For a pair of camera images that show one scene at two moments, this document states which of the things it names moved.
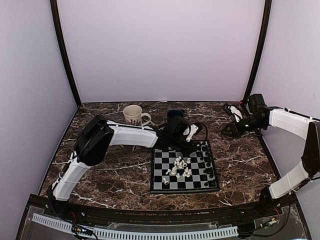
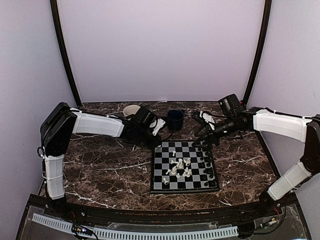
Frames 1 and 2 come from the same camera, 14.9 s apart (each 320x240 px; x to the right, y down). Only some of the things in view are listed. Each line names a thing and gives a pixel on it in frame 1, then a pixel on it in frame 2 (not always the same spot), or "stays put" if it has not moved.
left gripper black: (192, 146) -> (155, 143)
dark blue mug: (172, 113) stays put
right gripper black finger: (231, 130) -> (201, 142)
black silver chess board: (172, 172) stays put
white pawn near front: (166, 182) stays put
